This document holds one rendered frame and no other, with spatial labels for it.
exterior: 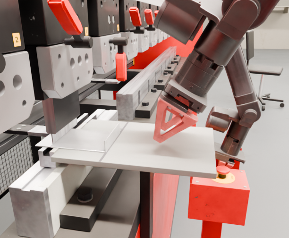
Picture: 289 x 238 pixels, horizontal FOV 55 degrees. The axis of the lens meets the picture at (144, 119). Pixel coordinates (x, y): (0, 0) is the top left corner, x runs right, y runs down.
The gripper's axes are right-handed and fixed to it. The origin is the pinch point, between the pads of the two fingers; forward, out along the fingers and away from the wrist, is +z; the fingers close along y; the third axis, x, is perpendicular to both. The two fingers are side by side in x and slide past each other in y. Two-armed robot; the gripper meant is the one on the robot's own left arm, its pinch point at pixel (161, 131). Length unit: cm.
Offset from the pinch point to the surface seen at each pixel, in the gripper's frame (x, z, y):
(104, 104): -21, 28, -58
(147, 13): -21, -12, -49
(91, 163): -7.2, 7.6, 7.8
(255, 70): 90, 2, -358
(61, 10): -19.1, -11.4, 10.7
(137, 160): -1.2, 3.8, 6.1
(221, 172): 22.5, 12.7, -26.6
